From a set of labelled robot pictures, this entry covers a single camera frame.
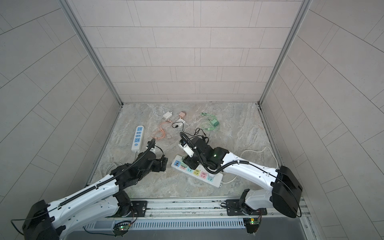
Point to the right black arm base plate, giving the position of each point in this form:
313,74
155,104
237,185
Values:
238,208

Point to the aluminium mounting rail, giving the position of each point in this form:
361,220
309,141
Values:
187,208

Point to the green circuit board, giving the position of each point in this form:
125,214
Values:
121,228
252,225

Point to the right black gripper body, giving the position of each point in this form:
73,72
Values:
196,159

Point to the pink charger adapter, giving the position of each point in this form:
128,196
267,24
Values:
182,114

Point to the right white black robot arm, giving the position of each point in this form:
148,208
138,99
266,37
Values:
281,190

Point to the white charger with black cable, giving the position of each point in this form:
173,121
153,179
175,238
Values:
181,124

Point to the right green circuit board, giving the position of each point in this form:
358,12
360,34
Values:
252,225

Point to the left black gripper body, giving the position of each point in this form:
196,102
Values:
155,166

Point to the white blue socket power strip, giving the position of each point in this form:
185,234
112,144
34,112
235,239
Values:
138,139

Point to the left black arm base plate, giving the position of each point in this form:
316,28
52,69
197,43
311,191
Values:
139,208

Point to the left green circuit board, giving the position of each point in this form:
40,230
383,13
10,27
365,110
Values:
121,228

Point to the white charger adapter far left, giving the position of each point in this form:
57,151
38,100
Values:
167,115

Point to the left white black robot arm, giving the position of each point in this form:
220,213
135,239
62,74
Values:
105,198

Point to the white multicolour socket power strip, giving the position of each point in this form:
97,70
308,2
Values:
199,173

